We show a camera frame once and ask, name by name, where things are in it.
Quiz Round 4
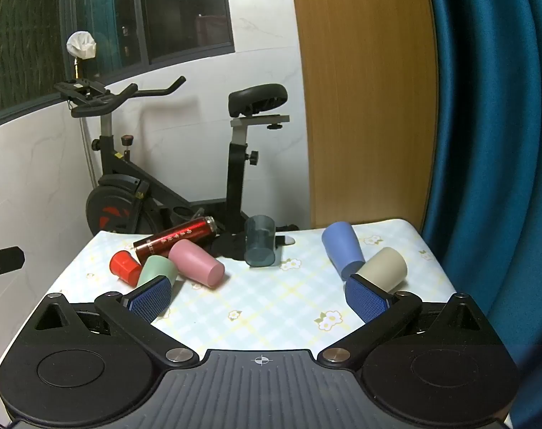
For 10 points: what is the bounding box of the wooden panel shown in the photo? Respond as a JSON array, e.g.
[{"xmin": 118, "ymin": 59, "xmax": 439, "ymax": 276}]
[{"xmin": 289, "ymin": 0, "xmax": 438, "ymax": 231}]

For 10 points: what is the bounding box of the pink cup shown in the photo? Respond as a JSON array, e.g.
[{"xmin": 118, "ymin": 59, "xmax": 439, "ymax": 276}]
[{"xmin": 169, "ymin": 239, "xmax": 225, "ymax": 289}]

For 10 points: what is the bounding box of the beige cup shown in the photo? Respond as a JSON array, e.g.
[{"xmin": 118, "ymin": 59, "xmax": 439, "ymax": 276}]
[{"xmin": 358, "ymin": 247, "xmax": 408, "ymax": 294}]

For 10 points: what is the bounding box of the green cup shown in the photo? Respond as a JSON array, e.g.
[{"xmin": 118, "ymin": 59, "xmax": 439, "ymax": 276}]
[{"xmin": 137, "ymin": 255, "xmax": 185, "ymax": 296}]

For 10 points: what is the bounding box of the dark framed window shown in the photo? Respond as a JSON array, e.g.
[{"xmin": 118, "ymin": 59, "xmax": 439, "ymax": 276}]
[{"xmin": 0, "ymin": 0, "xmax": 235, "ymax": 131}]

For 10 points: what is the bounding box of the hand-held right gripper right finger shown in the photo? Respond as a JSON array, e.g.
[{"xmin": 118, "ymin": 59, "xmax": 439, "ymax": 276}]
[{"xmin": 317, "ymin": 273, "xmax": 491, "ymax": 370}]

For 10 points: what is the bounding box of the red cup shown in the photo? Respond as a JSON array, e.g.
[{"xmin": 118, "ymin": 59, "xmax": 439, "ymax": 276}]
[{"xmin": 109, "ymin": 251, "xmax": 142, "ymax": 287}]

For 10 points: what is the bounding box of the clear grey plastic cup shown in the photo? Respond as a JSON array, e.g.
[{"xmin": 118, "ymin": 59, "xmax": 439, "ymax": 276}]
[{"xmin": 244, "ymin": 215, "xmax": 278, "ymax": 267}]

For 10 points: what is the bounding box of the white cloth bundle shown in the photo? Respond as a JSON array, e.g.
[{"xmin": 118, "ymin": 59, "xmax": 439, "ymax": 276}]
[{"xmin": 66, "ymin": 31, "xmax": 97, "ymax": 60}]

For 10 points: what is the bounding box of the red metal bottle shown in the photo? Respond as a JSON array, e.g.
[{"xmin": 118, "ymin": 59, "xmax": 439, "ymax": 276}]
[{"xmin": 133, "ymin": 216, "xmax": 217, "ymax": 265}]

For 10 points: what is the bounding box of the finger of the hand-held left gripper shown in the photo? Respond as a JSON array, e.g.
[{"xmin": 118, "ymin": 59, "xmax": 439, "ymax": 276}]
[{"xmin": 0, "ymin": 246, "xmax": 25, "ymax": 282}]

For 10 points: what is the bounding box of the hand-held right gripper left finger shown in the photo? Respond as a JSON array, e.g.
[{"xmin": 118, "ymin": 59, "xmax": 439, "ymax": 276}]
[{"xmin": 32, "ymin": 276, "xmax": 200, "ymax": 368}]

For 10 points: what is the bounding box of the black exercise bike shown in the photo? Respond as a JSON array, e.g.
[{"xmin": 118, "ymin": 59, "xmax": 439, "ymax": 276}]
[{"xmin": 54, "ymin": 76, "xmax": 299, "ymax": 238}]

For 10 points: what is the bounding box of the blue cup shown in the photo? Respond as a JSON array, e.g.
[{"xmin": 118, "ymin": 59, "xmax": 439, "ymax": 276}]
[{"xmin": 322, "ymin": 222, "xmax": 366, "ymax": 280}]

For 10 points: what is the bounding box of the blue curtain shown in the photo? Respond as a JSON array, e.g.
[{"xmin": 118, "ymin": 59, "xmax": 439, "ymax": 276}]
[{"xmin": 422, "ymin": 0, "xmax": 542, "ymax": 369}]

